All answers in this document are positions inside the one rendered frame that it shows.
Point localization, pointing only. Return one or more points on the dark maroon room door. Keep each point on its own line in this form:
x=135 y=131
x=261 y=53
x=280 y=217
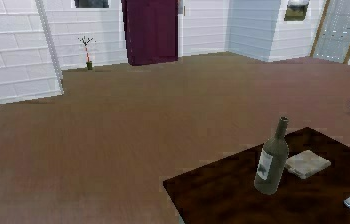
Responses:
x=152 y=30

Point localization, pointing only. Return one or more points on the small bare twig house plant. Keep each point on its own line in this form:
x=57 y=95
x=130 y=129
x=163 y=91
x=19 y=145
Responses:
x=88 y=55

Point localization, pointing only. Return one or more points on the framed wall picture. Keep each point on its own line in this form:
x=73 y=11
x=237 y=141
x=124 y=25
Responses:
x=295 y=10

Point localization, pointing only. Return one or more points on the pale grey square cloth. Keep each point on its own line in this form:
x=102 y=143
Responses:
x=307 y=163

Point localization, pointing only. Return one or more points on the dark brown wooden table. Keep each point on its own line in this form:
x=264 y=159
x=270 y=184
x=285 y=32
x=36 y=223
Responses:
x=229 y=196

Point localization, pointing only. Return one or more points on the dark window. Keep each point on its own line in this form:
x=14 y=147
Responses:
x=91 y=3

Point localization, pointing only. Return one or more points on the grey room door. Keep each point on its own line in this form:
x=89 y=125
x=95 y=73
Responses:
x=338 y=30

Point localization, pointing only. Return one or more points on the olive green wine bottle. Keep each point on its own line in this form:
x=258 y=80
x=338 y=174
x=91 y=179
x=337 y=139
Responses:
x=272 y=165

